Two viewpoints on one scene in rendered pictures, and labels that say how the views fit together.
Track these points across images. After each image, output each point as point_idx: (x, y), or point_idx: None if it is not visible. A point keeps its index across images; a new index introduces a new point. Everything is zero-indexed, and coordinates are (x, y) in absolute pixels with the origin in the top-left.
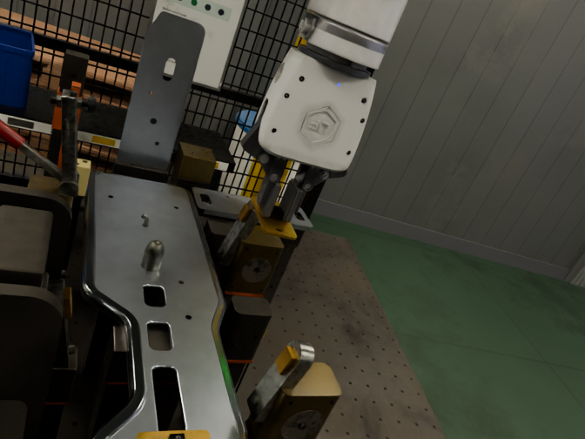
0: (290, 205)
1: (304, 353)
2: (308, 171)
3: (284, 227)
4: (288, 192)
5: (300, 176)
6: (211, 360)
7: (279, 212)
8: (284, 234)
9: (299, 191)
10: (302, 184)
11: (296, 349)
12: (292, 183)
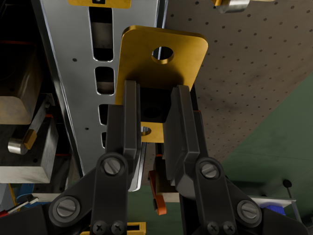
0: (164, 150)
1: (228, 12)
2: (183, 231)
3: (156, 127)
4: (173, 143)
5: (191, 188)
6: None
7: (153, 121)
8: (146, 140)
9: (173, 184)
10: (180, 195)
11: (225, 0)
12: (176, 163)
